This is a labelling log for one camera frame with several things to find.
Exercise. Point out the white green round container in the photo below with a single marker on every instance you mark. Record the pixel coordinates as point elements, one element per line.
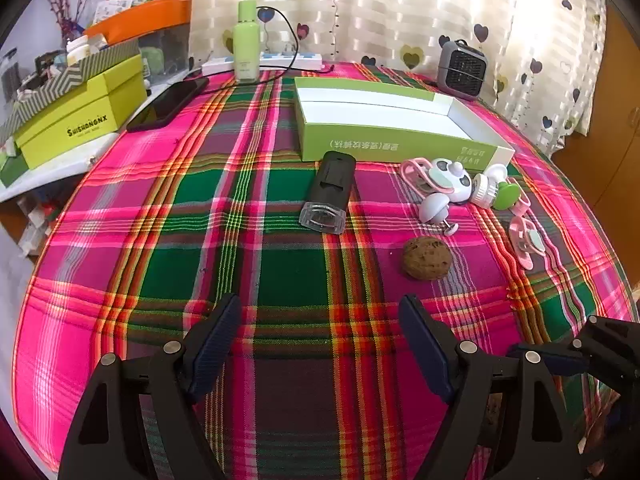
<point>507,195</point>

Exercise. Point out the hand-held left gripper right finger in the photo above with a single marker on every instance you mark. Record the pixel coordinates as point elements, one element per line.
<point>425,350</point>

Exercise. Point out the white side table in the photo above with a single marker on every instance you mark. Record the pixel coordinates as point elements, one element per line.
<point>65,175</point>

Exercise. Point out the small grey heater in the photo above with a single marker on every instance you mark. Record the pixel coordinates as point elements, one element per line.
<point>462,70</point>

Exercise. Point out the wooden wardrobe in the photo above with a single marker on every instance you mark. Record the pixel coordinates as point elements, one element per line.
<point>620,110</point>

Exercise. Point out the lime green gift box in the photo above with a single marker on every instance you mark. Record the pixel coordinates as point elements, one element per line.
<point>85,120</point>

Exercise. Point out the green lotion bottle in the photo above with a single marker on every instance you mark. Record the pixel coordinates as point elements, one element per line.
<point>247,45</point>

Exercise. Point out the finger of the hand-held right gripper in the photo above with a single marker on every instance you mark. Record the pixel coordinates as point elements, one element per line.
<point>612,330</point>
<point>565,362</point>

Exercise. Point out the black pocket microscope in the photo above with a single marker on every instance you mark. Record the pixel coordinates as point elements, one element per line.
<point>331,185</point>

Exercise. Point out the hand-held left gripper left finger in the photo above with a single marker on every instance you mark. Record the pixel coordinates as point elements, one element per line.
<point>215,350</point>

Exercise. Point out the purple dried branch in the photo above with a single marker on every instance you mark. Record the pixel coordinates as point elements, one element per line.
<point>65,0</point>

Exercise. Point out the grey mushroom-shaped knob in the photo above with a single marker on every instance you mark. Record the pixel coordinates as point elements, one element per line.
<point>434,209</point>

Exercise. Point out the green white cardboard box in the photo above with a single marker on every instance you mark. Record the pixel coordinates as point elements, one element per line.
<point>380,115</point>

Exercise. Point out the black smartphone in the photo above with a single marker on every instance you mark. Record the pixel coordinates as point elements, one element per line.
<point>167,105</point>

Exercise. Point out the clear storage bin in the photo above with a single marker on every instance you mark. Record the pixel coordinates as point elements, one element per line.
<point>170,52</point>

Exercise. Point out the heart print curtain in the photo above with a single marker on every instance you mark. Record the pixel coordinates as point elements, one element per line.
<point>400,10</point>

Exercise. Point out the white power strip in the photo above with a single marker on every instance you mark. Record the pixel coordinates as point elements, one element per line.
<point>290,61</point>

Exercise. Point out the striped grey box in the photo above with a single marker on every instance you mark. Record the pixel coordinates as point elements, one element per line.
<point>75,72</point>

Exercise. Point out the dark green small box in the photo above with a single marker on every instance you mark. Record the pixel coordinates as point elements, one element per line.
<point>11,170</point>

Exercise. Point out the orange plastic tray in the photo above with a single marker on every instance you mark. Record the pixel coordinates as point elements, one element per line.
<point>145,17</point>

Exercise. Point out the pink green plaid blanket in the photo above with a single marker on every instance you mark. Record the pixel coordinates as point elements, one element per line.
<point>300,310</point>

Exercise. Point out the white ribbed jar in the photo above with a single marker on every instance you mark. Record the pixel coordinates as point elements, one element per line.
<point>481,189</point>

